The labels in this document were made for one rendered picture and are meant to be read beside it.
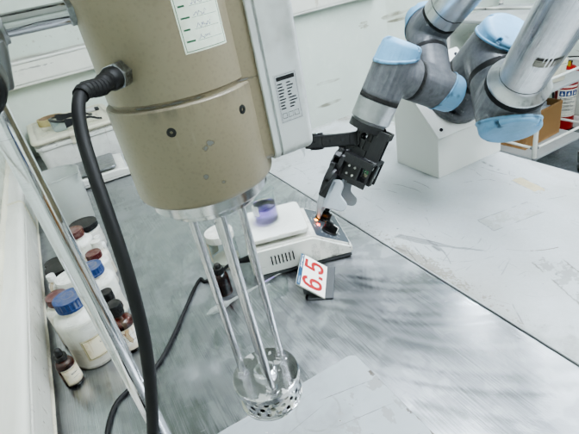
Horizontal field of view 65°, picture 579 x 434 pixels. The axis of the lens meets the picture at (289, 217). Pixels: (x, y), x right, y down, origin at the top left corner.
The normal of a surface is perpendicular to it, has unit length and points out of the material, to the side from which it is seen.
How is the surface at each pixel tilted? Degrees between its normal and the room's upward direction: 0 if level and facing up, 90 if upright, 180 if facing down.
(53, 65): 90
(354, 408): 0
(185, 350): 0
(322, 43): 90
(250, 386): 0
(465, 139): 90
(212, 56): 90
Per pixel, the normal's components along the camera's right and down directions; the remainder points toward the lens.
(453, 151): 0.47, 0.37
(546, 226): -0.18, -0.85
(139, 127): -0.39, 0.51
